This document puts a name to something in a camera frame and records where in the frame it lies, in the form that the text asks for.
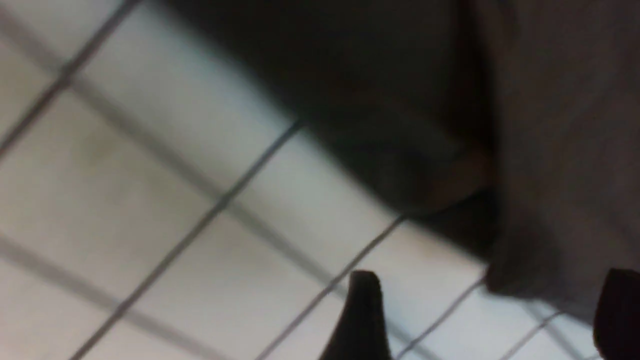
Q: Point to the dark gray long-sleeve shirt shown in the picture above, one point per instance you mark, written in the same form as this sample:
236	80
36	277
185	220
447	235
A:
510	127

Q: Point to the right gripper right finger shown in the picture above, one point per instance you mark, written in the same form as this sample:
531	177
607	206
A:
616	326

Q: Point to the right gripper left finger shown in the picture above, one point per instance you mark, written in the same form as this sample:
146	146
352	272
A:
360	332

